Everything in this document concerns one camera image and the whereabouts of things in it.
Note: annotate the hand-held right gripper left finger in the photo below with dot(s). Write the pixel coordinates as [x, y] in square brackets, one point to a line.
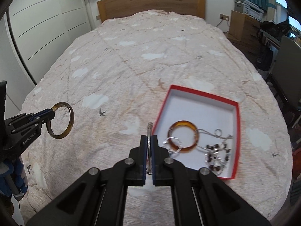
[144, 150]

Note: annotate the red cardboard box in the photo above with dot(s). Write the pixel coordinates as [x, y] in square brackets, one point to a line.
[199, 106]

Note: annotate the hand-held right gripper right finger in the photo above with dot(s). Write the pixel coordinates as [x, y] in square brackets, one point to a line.
[154, 150]

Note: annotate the person's left hand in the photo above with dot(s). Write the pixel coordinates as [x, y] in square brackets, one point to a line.
[16, 181]

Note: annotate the white wardrobe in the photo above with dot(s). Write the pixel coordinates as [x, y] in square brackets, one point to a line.
[47, 28]

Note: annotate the black bag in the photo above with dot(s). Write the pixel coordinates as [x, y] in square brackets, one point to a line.
[272, 33]

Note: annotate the beige bird print bedspread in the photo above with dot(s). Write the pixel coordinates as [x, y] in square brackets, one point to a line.
[117, 75]

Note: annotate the small silver twisted bangle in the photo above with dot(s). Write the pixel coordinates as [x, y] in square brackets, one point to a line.
[180, 146]

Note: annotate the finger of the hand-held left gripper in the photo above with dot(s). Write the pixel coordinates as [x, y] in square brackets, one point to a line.
[35, 126]
[21, 119]

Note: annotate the white printer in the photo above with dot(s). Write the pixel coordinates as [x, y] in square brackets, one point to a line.
[249, 7]

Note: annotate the wall socket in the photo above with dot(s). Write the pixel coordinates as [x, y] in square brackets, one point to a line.
[224, 17]

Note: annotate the wooden headboard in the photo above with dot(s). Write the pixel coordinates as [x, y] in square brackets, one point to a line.
[150, 2]

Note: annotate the large plain metal bangle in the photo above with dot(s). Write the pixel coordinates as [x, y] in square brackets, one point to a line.
[149, 126]

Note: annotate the grey office chair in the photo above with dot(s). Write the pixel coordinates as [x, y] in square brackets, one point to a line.
[287, 70]

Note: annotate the wooden cabinet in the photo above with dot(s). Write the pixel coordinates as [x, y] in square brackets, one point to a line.
[242, 28]

